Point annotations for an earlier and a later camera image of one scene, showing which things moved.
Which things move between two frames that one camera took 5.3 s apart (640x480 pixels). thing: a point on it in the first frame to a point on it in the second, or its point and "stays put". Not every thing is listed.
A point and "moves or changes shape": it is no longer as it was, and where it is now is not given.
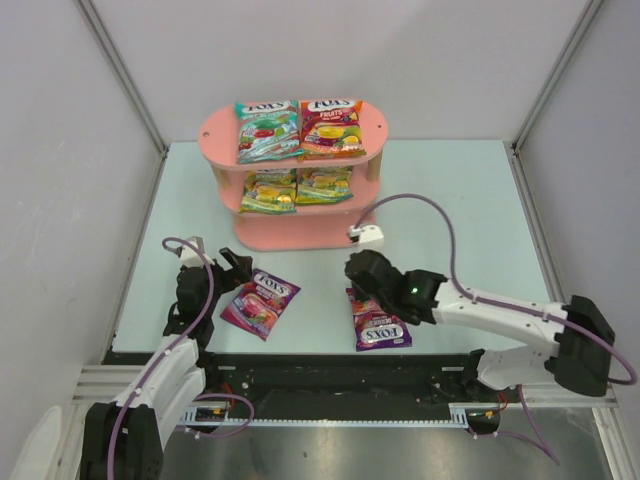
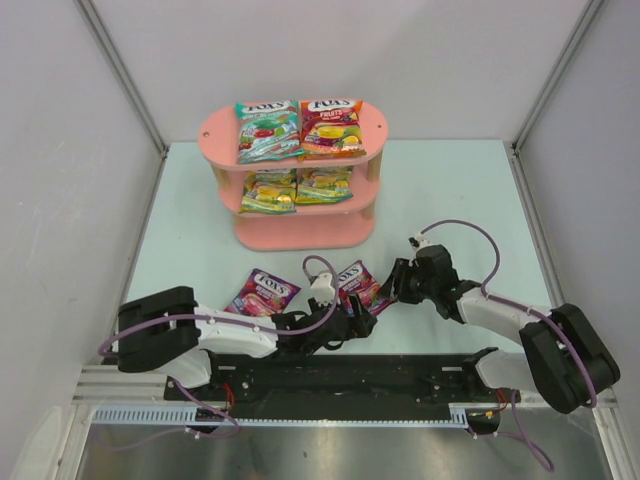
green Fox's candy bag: (269, 191) stays put
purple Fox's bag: (375, 327) moves or changes shape
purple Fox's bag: (257, 304) stays put
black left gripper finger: (243, 269) to (365, 326)
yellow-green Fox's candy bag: (322, 185) stays put
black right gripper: (362, 268) to (403, 281)
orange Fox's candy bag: (330, 127) stays put
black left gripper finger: (232, 257) to (357, 312)
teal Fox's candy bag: (267, 130) stays put
